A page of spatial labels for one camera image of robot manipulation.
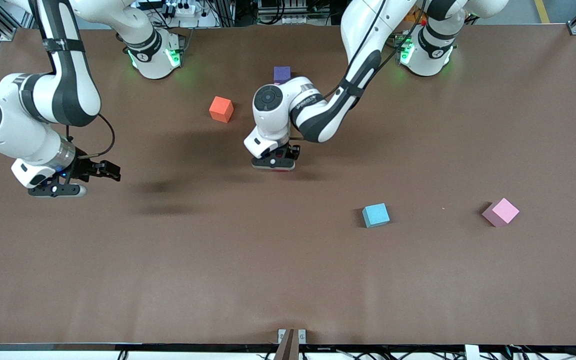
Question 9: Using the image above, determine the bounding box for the orange foam block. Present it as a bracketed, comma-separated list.
[209, 96, 235, 124]

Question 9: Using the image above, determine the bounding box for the blue foam block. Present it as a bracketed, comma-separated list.
[361, 203, 391, 229]

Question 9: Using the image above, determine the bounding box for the white power strip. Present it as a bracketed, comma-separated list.
[164, 1, 197, 19]

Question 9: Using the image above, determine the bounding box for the bag of orange items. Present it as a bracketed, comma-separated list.
[404, 5, 430, 27]

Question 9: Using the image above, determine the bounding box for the pink foam block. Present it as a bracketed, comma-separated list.
[482, 197, 520, 228]

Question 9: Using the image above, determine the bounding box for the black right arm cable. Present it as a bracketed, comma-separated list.
[33, 0, 117, 160]

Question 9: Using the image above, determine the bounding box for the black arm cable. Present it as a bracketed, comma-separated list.
[33, 0, 117, 160]
[318, 0, 429, 101]

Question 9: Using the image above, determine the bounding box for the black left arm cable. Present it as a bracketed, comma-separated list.
[318, 0, 429, 101]

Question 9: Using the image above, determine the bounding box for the metal table edge rail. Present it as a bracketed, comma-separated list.
[0, 343, 576, 352]

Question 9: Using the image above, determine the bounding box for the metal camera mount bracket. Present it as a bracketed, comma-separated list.
[274, 328, 308, 360]

